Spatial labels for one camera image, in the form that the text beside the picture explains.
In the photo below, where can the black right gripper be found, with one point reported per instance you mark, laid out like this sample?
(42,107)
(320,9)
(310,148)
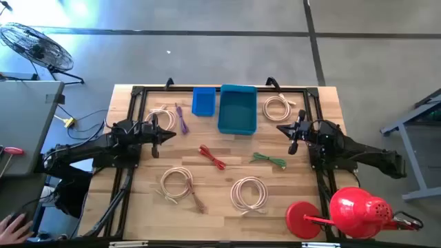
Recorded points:
(303,130)

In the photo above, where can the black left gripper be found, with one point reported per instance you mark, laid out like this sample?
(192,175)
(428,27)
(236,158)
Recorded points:
(150,131)

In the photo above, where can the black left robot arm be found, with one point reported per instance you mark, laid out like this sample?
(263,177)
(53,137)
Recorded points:
(89,148)

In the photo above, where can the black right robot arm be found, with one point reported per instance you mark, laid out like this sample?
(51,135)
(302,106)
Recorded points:
(361,151)

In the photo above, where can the small blue plastic bin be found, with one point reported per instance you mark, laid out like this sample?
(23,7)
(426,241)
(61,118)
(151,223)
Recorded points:
(203,101)

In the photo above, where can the large teal plastic bin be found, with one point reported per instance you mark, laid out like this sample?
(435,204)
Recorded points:
(237,110)

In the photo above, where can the yellow power plug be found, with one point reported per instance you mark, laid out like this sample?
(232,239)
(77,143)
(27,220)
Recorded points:
(70,122)

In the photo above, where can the red desk lamp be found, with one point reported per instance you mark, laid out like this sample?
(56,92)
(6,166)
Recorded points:
(355,211)

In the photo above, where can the grey metal bench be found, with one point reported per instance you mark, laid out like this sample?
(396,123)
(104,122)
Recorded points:
(410,155)

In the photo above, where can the grey side table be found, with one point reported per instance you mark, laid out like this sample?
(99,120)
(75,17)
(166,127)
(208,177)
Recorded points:
(24,120)

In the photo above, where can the black floor fan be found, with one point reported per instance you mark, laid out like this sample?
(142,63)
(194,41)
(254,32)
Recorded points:
(38,48)

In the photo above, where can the dark grey desk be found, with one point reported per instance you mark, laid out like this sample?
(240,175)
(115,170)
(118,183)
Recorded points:
(13,193)

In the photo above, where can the black computer mouse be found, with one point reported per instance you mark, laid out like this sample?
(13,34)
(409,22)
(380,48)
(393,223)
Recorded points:
(17,217)

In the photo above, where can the person's hand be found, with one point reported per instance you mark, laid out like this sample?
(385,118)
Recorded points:
(12,230)

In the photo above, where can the black table frame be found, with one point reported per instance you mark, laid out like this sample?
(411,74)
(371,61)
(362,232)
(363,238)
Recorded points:
(165,89)

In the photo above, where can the silver metal bracket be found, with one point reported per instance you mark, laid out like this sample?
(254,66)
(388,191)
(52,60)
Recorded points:
(320,245)
(127,244)

